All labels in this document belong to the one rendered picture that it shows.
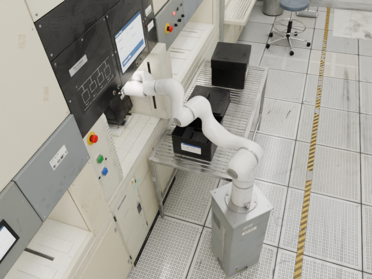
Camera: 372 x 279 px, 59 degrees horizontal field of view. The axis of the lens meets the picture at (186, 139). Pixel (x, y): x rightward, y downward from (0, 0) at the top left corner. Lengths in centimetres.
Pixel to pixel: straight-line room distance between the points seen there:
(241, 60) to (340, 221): 152
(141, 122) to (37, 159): 116
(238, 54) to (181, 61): 51
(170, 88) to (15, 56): 81
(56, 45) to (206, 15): 233
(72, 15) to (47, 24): 14
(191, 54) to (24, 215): 210
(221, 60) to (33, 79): 170
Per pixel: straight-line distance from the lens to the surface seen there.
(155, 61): 206
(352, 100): 415
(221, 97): 251
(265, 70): 301
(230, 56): 270
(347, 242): 292
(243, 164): 164
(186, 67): 284
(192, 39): 324
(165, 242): 274
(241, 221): 193
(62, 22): 135
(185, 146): 215
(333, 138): 360
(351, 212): 308
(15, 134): 123
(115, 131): 227
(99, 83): 158
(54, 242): 193
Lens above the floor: 243
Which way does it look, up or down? 46 degrees down
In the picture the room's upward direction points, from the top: 5 degrees counter-clockwise
